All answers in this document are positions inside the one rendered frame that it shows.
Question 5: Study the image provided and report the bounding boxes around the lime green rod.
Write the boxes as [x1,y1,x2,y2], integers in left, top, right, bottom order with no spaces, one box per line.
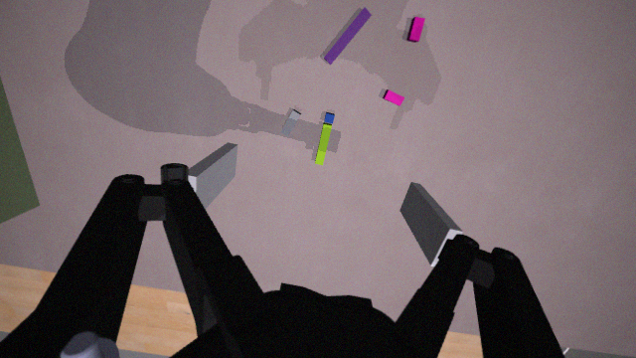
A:
[315,122,332,165]

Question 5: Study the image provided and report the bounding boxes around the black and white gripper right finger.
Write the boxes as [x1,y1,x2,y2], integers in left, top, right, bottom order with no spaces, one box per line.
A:
[371,182,565,358]

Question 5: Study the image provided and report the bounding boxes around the small blue cube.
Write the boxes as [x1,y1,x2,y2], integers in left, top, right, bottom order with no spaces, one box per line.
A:
[324,112,335,123]

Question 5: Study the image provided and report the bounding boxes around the magenta rod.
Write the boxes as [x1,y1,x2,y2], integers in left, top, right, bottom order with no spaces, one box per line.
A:
[383,89,404,106]
[406,17,425,42]

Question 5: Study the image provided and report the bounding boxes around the purple rod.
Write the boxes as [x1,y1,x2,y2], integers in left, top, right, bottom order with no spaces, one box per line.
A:
[324,7,372,65]

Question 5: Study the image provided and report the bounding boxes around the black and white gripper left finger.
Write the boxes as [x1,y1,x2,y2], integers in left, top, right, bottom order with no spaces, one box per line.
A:
[0,143,306,358]

